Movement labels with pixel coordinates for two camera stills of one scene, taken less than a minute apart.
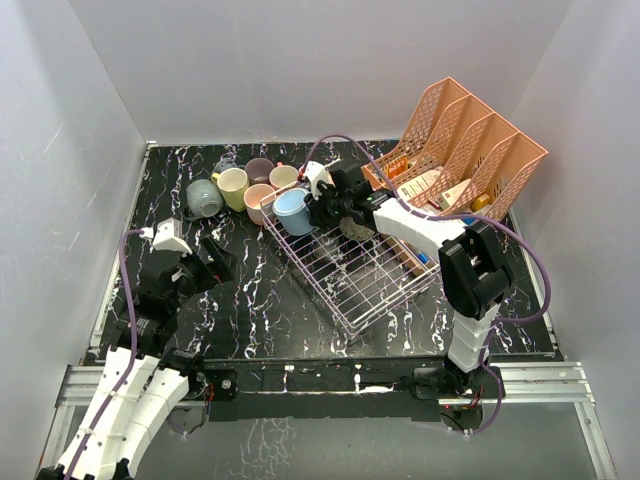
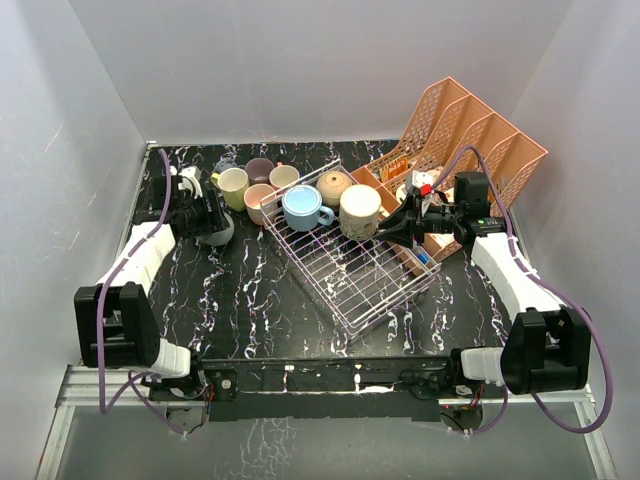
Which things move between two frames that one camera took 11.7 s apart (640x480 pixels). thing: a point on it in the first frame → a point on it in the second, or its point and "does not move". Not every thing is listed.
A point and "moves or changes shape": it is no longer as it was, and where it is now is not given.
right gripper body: (330, 206) → (441, 218)
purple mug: (258, 171) does not move
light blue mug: (290, 206) moves or changes shape
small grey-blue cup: (225, 165) does not move
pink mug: (259, 200) does not move
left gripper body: (196, 277) → (196, 217)
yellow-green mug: (233, 184) does not move
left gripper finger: (221, 263) → (217, 217)
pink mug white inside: (283, 175) does not move
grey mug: (204, 198) moves or changes shape
